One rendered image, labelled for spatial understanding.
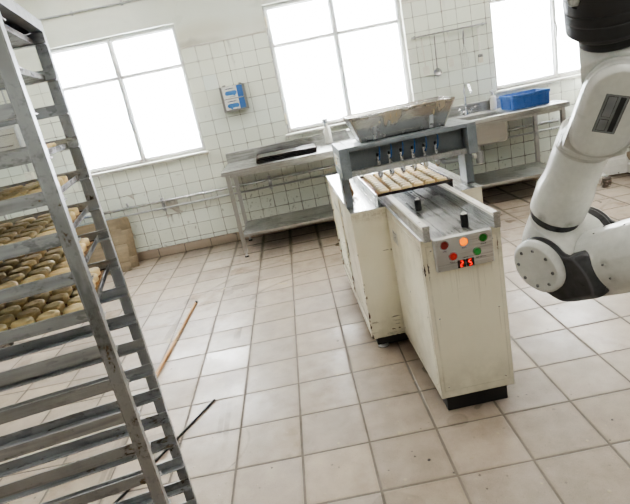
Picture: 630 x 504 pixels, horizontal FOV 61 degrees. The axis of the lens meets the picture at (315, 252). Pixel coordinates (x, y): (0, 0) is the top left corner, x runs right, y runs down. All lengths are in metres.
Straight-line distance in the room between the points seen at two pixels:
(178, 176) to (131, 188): 0.53
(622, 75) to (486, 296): 1.82
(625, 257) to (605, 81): 0.21
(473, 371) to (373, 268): 0.81
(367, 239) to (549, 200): 2.18
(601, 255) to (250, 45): 5.36
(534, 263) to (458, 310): 1.60
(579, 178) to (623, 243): 0.09
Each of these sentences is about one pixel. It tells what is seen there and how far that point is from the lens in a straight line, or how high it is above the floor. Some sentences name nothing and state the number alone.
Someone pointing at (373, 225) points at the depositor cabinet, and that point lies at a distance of 2.87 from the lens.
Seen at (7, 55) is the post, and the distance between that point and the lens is 1.21.
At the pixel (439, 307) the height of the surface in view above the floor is 0.53.
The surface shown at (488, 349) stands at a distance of 2.49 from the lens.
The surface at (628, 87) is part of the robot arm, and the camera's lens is 0.64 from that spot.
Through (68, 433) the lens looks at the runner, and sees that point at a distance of 1.43.
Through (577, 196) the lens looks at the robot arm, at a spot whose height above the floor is 1.33.
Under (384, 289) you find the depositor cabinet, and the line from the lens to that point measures 3.00.
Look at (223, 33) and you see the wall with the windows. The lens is 5.93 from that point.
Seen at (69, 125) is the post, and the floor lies 1.55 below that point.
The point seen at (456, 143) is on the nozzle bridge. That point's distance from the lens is 3.00.
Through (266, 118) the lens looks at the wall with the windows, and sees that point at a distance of 5.89.
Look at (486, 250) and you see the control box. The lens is 2.28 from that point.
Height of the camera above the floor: 1.53
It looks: 17 degrees down
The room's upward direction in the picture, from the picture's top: 12 degrees counter-clockwise
